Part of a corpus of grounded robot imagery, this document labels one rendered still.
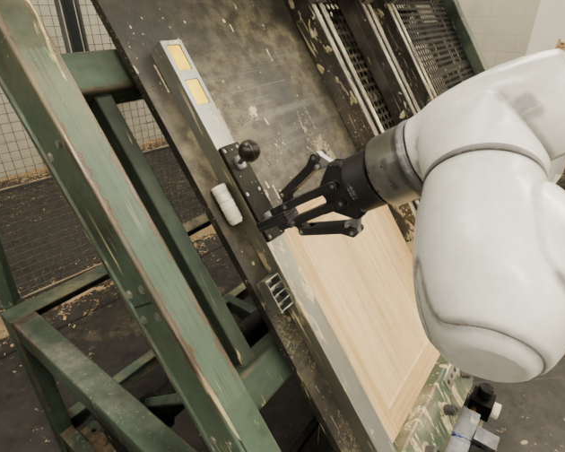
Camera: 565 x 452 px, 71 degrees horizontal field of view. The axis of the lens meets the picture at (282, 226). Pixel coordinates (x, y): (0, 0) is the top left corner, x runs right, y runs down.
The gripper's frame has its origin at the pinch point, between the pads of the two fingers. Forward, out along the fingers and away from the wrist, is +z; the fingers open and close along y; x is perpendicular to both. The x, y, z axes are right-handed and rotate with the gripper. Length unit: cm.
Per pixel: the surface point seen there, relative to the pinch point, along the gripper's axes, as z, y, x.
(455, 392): 10, 64, 39
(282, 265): 11.7, 9.3, 6.9
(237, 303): 153, 46, 87
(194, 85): 11.8, -28.6, 8.5
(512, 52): 65, -18, 584
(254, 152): 0.2, -11.1, 2.6
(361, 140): 13, -5, 56
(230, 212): 13.3, -4.3, 2.9
